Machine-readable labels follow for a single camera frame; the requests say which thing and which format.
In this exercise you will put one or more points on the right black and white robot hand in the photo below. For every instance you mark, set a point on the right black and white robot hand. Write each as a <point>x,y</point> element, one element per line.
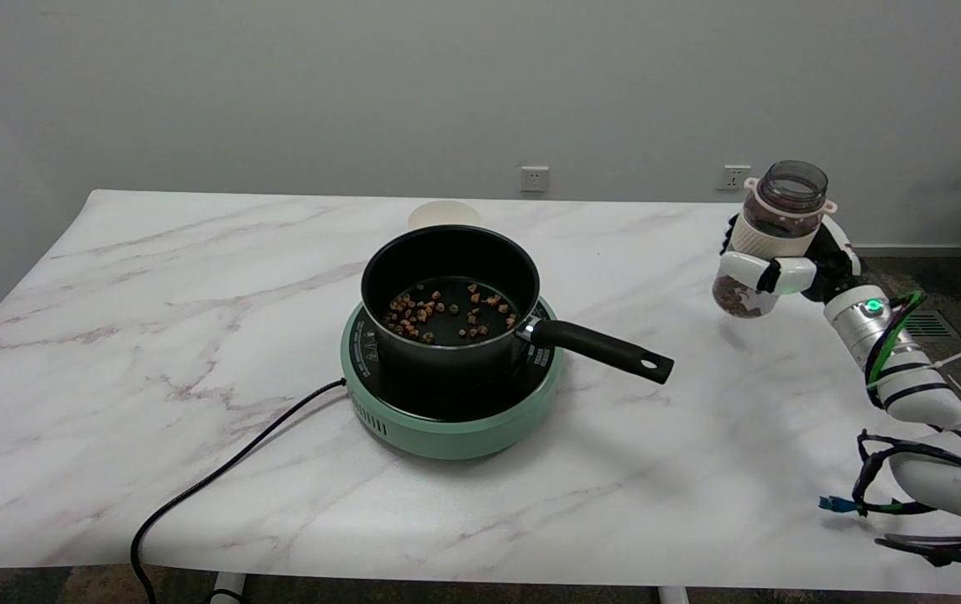
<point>837,260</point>

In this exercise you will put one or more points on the clear bottle with beige band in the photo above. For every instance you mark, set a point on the clear bottle with beige band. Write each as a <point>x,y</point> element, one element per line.
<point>786,214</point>

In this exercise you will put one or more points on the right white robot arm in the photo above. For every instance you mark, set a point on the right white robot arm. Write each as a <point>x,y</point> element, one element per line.
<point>933,403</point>

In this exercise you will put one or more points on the floor vent grille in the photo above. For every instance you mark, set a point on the floor vent grille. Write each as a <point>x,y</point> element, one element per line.
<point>937,325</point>

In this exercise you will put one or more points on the white table leg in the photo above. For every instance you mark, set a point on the white table leg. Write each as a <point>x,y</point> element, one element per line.
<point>673,595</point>
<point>228,587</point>

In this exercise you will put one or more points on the round beige lid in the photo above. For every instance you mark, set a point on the round beige lid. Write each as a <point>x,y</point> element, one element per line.
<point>444,215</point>

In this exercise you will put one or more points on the brown food pieces in pan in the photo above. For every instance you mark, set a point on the brown food pieces in pan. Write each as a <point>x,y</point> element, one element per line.
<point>425,312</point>

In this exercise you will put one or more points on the green round induction cooker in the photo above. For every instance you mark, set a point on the green round induction cooker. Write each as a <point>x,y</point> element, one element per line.
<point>446,428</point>

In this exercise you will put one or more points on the white wall socket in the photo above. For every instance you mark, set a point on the white wall socket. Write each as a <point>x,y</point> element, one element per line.
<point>733,177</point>
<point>535,179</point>

